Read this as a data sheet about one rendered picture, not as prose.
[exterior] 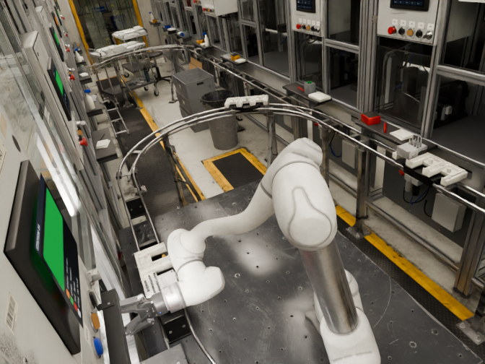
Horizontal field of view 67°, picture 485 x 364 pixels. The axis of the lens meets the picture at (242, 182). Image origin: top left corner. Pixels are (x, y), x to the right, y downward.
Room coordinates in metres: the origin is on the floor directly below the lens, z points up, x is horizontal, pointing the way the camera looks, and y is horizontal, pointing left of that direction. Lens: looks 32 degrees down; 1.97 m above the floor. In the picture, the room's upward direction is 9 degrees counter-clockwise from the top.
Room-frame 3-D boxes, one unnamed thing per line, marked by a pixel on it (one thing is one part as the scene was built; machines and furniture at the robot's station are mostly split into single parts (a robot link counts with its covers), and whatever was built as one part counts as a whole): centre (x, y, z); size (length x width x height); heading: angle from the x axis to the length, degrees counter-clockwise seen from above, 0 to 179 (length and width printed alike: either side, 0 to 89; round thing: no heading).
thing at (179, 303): (0.86, 0.30, 1.01); 0.09 x 0.06 x 0.09; 19
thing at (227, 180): (3.30, 0.01, 0.01); 1.00 x 0.55 x 0.01; 19
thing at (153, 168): (5.38, 1.54, 0.01); 5.85 x 0.59 x 0.01; 19
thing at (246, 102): (3.01, -0.15, 0.84); 0.37 x 0.14 x 0.10; 77
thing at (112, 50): (6.34, 1.65, 0.48); 0.88 x 0.56 x 0.96; 127
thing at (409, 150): (1.74, -0.96, 0.92); 0.13 x 0.10 x 0.09; 109
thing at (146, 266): (1.12, 0.41, 0.84); 0.36 x 0.14 x 0.10; 19
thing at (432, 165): (1.63, -1.00, 0.84); 0.37 x 0.14 x 0.10; 19
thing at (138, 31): (7.67, 1.69, 0.48); 0.84 x 0.58 x 0.97; 27
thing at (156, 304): (0.84, 0.37, 1.01); 0.09 x 0.07 x 0.08; 109
